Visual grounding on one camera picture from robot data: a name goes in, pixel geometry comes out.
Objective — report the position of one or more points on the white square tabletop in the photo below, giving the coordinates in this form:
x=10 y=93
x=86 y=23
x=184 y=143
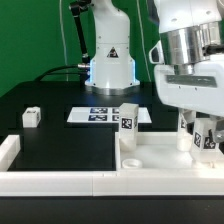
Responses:
x=157 y=150

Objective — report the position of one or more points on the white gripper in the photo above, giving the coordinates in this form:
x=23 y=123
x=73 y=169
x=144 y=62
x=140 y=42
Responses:
x=202 y=92

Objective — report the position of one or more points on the white U-shaped fence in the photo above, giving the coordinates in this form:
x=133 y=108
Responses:
x=120 y=182

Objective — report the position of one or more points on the white marker base plate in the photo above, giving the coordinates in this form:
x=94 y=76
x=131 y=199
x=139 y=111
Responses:
x=94 y=115

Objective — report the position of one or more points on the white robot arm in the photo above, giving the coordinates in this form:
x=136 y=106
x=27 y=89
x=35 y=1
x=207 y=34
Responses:
x=189 y=67

